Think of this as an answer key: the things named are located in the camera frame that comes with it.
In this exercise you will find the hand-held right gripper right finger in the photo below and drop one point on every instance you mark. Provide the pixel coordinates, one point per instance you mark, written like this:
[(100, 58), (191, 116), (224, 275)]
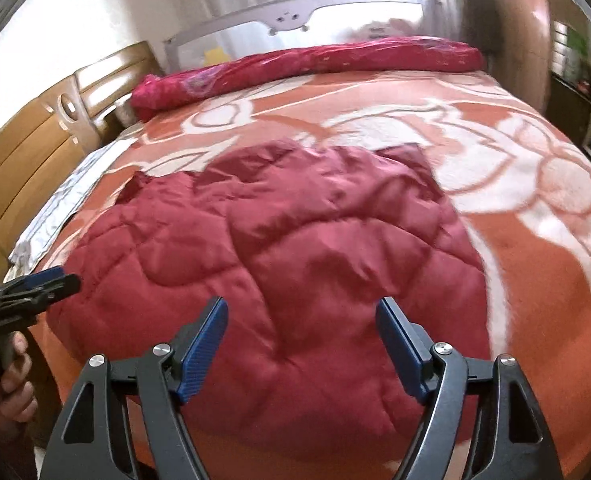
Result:
[(400, 350)]

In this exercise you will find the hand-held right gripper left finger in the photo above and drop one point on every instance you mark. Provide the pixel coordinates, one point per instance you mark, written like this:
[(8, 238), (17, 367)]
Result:
[(203, 355)]

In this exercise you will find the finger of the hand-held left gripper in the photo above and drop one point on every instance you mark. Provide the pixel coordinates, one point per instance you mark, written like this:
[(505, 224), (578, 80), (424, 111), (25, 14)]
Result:
[(35, 280), (55, 291)]

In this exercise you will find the red quilted jacket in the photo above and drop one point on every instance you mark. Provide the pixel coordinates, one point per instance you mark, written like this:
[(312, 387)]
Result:
[(285, 260)]

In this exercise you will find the person's left hand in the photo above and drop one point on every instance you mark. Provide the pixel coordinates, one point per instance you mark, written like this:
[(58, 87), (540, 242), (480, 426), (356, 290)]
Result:
[(15, 390)]

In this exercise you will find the white bed sheet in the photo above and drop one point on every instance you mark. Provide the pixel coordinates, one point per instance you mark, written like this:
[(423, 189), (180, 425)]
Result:
[(60, 205)]

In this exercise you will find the wooden headboard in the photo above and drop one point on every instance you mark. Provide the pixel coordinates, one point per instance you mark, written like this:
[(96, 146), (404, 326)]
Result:
[(35, 160)]

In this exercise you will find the orange and white patterned blanket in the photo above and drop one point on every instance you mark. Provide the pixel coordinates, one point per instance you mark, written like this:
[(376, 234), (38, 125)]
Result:
[(525, 270)]

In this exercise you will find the yellow object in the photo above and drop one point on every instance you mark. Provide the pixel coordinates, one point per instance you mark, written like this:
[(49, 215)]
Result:
[(216, 55)]

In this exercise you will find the rolled red quilt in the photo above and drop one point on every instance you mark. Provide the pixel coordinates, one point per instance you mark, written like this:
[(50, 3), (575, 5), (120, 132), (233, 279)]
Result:
[(300, 62)]

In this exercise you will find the dark cabinet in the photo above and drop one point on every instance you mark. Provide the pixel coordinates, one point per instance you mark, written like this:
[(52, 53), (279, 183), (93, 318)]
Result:
[(583, 90)]

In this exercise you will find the brown wooden wardrobe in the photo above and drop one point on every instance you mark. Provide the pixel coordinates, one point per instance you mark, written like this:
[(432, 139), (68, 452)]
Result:
[(515, 25)]

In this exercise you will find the grey bed rail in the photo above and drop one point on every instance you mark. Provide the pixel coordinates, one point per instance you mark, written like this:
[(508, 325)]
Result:
[(290, 17)]

